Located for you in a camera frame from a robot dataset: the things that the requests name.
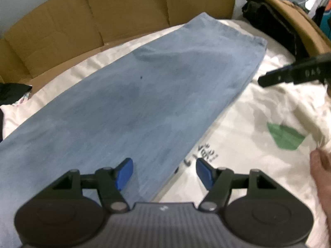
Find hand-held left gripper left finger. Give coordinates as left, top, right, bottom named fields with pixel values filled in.
left=52, top=157, right=134, bottom=212

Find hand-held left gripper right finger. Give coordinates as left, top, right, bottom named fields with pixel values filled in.
left=196, top=158, right=279, bottom=211

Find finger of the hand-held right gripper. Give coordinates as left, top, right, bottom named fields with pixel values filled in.
left=258, top=53, right=331, bottom=88

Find blue denim pants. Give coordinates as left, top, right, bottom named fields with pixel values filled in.
left=0, top=12, right=268, bottom=248

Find cream bear-print blanket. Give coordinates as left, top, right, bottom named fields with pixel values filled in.
left=0, top=18, right=331, bottom=248

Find brown folded garment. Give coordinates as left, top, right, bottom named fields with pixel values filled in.
left=243, top=0, right=331, bottom=60

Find black folded garment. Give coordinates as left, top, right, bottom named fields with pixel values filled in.
left=242, top=0, right=308, bottom=58

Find teal patterned blanket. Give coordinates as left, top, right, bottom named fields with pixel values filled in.
left=319, top=0, right=331, bottom=36

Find person's bare leg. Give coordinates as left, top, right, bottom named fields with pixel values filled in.
left=310, top=148, right=331, bottom=238

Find flattened brown cardboard box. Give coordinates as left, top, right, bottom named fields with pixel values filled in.
left=0, top=0, right=241, bottom=86

